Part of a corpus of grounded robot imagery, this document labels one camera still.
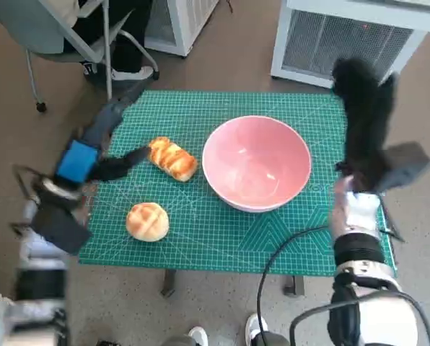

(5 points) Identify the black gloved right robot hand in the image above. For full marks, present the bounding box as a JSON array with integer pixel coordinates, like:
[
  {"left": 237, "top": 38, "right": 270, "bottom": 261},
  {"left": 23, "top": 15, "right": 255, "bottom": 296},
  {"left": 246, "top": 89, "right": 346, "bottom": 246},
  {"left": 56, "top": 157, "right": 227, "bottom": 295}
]
[{"left": 332, "top": 57, "right": 400, "bottom": 192}]

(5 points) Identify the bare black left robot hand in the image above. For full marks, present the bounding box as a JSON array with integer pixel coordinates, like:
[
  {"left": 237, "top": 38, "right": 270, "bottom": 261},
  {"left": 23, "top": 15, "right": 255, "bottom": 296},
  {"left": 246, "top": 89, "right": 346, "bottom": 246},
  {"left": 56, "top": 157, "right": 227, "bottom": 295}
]
[{"left": 54, "top": 84, "right": 153, "bottom": 187}]

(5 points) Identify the round scored toy bread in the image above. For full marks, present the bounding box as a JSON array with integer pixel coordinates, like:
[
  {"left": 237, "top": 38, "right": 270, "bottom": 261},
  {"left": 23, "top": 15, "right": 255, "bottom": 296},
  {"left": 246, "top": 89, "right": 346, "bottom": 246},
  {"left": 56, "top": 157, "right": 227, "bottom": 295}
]
[{"left": 125, "top": 201, "right": 170, "bottom": 241}]

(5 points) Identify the long braided toy bread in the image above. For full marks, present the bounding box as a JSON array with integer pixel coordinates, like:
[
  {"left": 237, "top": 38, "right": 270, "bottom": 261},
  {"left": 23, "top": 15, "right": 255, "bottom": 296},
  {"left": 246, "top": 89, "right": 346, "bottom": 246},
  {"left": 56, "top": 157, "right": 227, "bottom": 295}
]
[{"left": 148, "top": 136, "right": 198, "bottom": 182}]

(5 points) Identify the pink bowl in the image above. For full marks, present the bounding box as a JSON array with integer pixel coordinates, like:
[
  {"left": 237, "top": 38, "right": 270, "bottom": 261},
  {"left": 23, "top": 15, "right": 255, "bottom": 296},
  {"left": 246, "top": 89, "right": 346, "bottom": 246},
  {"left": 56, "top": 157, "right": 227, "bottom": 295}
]
[{"left": 201, "top": 115, "right": 312, "bottom": 213}]

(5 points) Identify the white cabinet with mesh front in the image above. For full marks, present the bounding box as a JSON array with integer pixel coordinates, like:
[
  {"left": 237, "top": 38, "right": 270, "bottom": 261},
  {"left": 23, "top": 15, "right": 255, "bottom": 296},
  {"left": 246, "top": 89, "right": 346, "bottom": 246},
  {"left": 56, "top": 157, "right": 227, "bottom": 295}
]
[{"left": 271, "top": 0, "right": 430, "bottom": 89}]

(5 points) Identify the seated person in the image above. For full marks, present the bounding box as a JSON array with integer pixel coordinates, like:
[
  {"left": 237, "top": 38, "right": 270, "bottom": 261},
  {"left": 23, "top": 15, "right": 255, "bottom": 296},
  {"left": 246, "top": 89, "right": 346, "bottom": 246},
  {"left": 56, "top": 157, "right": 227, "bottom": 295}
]
[{"left": 63, "top": 0, "right": 154, "bottom": 82}]

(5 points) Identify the grey office chair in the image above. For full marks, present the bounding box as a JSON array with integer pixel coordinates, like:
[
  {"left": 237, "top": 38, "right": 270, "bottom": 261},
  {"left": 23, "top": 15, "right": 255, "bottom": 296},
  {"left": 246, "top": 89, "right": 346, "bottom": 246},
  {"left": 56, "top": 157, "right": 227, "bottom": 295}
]
[{"left": 0, "top": 0, "right": 162, "bottom": 113}]

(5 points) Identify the green cutting mat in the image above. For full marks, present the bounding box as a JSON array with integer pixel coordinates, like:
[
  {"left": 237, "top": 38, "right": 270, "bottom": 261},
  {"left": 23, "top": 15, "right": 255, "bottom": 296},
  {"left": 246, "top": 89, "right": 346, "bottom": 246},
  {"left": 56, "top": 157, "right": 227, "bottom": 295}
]
[{"left": 78, "top": 89, "right": 398, "bottom": 278}]

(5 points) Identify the black metal table leg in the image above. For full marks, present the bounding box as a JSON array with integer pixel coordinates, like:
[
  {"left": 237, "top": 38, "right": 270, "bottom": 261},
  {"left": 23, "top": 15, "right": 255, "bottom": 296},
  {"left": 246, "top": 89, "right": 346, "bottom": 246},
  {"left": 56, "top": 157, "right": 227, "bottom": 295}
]
[
  {"left": 285, "top": 275, "right": 305, "bottom": 297},
  {"left": 160, "top": 269, "right": 178, "bottom": 298}
]

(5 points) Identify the white slatted cabinet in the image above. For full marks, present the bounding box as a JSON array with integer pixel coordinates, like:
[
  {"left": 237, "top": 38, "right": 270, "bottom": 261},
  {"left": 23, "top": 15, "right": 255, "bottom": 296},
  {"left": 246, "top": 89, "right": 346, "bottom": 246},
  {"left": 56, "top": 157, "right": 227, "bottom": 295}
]
[{"left": 144, "top": 0, "right": 219, "bottom": 58}]

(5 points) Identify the person with white shoes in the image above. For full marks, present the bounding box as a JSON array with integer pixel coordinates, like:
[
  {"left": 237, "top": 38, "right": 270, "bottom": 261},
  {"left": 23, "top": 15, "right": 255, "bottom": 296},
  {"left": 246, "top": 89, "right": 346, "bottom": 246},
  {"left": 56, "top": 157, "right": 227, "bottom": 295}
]
[{"left": 162, "top": 312, "right": 291, "bottom": 346}]

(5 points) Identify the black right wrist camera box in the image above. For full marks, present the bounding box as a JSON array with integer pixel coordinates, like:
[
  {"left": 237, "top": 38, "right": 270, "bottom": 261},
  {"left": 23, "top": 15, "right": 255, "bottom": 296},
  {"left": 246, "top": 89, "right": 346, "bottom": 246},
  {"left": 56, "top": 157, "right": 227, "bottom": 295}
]
[{"left": 375, "top": 142, "right": 430, "bottom": 192}]

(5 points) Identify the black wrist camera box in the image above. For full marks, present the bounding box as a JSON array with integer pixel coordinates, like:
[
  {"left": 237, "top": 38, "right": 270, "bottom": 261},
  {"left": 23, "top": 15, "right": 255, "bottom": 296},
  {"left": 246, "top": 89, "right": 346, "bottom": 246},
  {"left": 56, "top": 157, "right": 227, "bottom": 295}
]
[
  {"left": 375, "top": 142, "right": 430, "bottom": 192},
  {"left": 30, "top": 201, "right": 93, "bottom": 255}
]

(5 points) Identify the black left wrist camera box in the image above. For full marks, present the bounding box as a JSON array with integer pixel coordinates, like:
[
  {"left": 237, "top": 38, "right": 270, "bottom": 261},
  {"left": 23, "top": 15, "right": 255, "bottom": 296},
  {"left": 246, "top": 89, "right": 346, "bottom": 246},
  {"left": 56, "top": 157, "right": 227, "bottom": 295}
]
[{"left": 30, "top": 201, "right": 93, "bottom": 255}]

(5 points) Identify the long black cable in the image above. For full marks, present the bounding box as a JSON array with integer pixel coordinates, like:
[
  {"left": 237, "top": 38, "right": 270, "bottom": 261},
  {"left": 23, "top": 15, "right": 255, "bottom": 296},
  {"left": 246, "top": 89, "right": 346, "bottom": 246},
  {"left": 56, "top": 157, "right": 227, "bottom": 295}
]
[{"left": 256, "top": 225, "right": 333, "bottom": 346}]

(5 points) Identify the looped black right arm cable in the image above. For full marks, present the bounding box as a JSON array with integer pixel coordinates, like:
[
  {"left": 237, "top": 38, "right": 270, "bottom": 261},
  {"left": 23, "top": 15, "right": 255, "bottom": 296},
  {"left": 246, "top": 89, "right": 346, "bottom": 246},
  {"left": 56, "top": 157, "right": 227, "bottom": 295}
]
[{"left": 289, "top": 290, "right": 430, "bottom": 346}]

